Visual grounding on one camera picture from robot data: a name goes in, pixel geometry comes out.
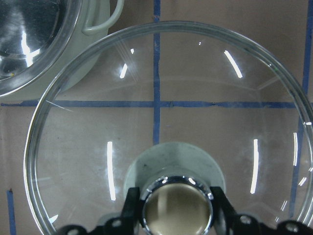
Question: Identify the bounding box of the glass pot lid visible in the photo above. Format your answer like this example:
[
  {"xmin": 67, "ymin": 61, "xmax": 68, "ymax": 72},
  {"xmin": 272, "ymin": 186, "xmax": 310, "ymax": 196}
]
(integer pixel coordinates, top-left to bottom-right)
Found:
[{"xmin": 24, "ymin": 22, "xmax": 313, "ymax": 235}]

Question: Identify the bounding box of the pale green cooking pot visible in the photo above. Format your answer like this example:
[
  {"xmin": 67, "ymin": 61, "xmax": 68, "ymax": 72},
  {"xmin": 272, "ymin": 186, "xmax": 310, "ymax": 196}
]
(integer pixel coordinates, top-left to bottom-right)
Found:
[{"xmin": 0, "ymin": 0, "xmax": 124, "ymax": 102}]

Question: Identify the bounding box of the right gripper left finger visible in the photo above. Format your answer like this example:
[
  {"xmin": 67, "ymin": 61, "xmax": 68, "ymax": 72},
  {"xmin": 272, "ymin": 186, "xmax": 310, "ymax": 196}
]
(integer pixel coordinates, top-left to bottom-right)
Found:
[{"xmin": 57, "ymin": 187, "xmax": 140, "ymax": 235}]

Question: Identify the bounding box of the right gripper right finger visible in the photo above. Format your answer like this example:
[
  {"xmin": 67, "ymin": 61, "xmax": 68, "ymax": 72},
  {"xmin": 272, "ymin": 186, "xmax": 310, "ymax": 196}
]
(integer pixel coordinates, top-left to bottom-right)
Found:
[{"xmin": 210, "ymin": 187, "xmax": 313, "ymax": 235}]

